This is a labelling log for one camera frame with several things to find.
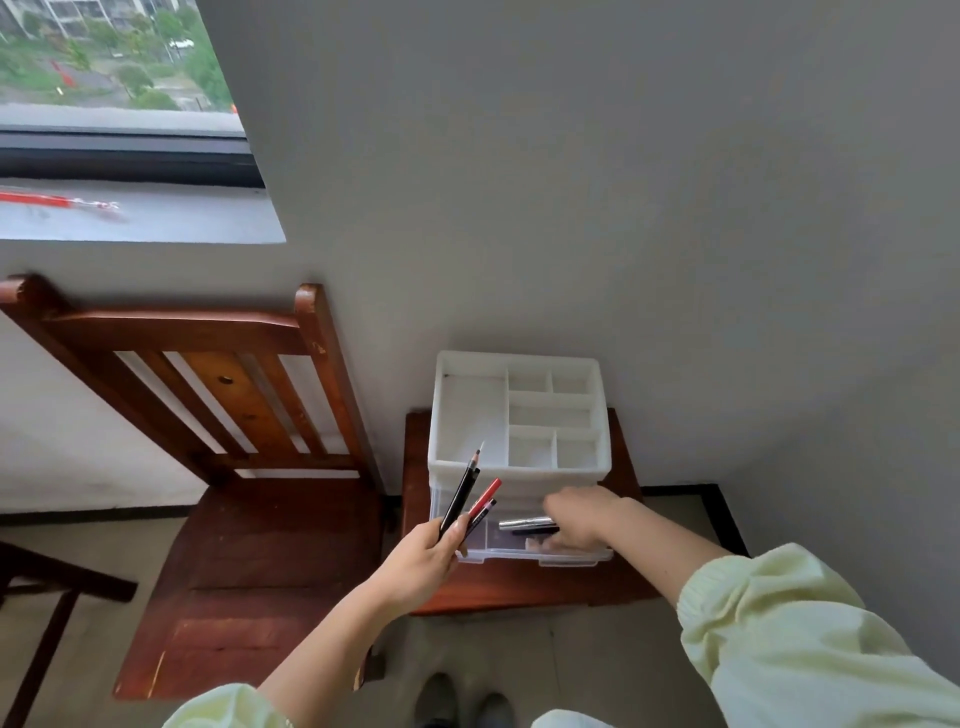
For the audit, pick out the person's left hand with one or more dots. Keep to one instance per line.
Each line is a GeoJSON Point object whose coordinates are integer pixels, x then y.
{"type": "Point", "coordinates": [417, 570]}

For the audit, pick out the person's right hand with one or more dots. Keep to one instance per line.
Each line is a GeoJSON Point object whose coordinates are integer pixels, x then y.
{"type": "Point", "coordinates": [588, 513]}

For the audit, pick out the long black pencil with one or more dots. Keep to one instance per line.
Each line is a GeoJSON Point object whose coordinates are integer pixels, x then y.
{"type": "Point", "coordinates": [461, 488]}

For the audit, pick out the red lip pencil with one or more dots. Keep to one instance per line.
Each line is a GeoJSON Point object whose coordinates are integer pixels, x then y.
{"type": "Point", "coordinates": [485, 500]}

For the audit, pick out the white plastic drawer organizer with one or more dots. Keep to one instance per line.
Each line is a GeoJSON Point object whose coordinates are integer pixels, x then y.
{"type": "Point", "coordinates": [468, 413]}

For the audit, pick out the person's right forearm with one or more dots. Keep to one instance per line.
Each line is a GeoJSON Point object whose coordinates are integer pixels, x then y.
{"type": "Point", "coordinates": [720, 578]}

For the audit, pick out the person's left forearm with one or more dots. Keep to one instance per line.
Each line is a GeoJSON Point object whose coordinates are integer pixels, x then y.
{"type": "Point", "coordinates": [330, 653]}

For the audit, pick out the brown wooden cabinet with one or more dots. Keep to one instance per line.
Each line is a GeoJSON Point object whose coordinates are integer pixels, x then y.
{"type": "Point", "coordinates": [510, 585]}

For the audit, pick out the wooden slat-back chair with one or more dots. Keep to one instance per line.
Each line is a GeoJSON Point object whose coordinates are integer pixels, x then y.
{"type": "Point", "coordinates": [255, 555]}

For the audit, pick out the dark wooden chair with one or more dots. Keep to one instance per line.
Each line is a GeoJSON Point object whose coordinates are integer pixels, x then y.
{"type": "Point", "coordinates": [45, 578]}

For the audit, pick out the red pen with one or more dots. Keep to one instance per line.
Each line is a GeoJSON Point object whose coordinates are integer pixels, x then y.
{"type": "Point", "coordinates": [45, 200]}

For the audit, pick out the window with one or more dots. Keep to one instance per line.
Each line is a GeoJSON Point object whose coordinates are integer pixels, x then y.
{"type": "Point", "coordinates": [105, 135]}

